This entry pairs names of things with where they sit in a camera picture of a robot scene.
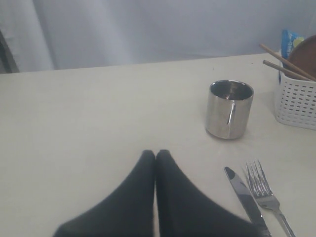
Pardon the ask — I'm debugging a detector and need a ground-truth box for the upper wooden chopstick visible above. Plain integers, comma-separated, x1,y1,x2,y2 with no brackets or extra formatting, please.
258,43,316,80

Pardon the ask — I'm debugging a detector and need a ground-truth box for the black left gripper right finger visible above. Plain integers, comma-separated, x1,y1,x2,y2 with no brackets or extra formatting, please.
156,150,259,237

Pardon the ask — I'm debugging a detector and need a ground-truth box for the silver table knife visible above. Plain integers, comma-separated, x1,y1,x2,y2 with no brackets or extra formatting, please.
224,166,272,237

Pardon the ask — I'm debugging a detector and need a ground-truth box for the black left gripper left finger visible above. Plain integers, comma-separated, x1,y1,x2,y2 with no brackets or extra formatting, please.
54,150,156,237

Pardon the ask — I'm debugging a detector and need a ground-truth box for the silver metal fork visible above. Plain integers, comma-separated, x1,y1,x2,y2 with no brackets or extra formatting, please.
246,161,296,237

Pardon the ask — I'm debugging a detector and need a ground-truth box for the white plastic woven basket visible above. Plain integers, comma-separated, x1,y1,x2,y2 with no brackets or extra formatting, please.
274,72,316,130

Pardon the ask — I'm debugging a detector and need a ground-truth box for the lower wooden chopstick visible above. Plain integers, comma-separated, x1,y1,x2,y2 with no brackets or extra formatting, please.
263,60,315,81

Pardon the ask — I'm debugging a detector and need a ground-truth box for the brown round wooden plate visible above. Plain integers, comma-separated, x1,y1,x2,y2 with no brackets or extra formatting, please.
288,35,316,78

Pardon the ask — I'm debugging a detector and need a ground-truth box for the stainless steel cup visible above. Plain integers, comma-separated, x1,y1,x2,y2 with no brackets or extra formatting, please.
205,80,254,140

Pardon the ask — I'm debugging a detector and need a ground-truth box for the blue snack packet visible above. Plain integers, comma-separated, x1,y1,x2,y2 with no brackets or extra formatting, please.
281,29,305,60

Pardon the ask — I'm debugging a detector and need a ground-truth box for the wooden chopstick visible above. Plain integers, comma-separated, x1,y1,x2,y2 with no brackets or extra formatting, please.
263,60,315,81
258,43,316,80

